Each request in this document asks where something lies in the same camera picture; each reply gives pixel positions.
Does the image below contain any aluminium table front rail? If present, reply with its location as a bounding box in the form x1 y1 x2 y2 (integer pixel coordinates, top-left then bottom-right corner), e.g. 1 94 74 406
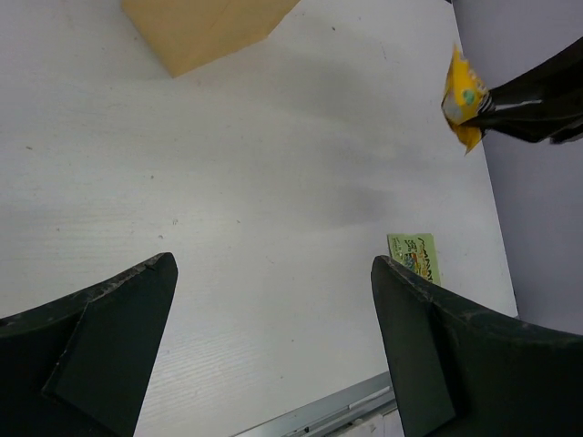
238 371 396 437

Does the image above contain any brown paper bag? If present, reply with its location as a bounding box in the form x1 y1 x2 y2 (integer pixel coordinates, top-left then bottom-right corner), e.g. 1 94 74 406
120 0 297 77

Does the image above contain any right green Himalaya sachet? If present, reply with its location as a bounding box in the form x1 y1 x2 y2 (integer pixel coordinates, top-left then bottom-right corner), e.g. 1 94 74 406
387 233 441 286

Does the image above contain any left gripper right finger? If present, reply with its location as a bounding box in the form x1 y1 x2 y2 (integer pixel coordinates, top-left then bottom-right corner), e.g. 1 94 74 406
371 256 582 436

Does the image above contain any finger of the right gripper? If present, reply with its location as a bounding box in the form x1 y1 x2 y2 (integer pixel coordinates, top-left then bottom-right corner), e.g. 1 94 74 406
464 102 582 144

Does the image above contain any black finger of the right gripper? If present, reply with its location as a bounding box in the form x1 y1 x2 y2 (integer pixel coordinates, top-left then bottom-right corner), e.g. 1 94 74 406
489 38 582 105

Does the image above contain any yellow M&M candy pack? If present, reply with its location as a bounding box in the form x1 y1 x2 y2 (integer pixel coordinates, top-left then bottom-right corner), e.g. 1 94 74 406
441 45 493 155

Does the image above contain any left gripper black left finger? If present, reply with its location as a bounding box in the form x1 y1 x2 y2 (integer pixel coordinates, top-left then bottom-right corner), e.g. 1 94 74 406
1 252 178 436

